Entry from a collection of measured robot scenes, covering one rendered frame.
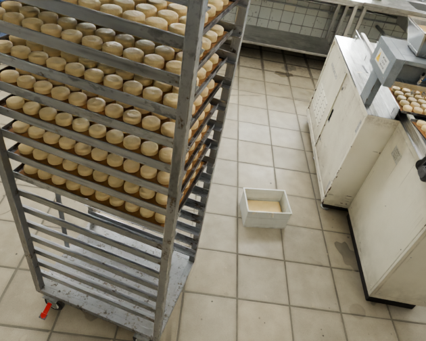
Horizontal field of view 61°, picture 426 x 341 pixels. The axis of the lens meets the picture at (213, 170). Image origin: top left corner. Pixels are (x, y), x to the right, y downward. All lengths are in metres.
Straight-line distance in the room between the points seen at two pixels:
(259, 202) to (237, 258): 0.48
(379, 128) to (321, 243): 0.83
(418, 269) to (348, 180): 0.73
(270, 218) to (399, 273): 0.80
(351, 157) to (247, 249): 0.88
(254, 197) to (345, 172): 0.62
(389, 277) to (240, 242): 0.86
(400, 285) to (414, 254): 0.27
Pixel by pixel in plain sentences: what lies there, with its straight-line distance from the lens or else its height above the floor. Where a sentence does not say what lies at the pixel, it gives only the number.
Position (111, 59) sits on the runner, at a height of 1.42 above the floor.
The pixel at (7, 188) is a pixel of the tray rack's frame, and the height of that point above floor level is 0.83.
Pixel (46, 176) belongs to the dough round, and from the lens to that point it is 1.39.
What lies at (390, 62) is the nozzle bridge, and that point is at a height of 1.14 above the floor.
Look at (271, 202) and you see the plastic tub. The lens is 2.57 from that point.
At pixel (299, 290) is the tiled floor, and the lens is 2.27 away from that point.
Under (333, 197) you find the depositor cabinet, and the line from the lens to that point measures 2.66.
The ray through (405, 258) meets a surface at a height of 0.46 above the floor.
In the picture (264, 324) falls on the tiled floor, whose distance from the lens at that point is 2.09.
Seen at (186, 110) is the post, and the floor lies 1.36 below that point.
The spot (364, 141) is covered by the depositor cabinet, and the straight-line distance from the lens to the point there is 2.38.
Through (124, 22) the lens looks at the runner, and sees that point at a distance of 0.86.
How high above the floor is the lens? 1.81
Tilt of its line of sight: 41 degrees down
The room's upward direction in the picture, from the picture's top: 12 degrees clockwise
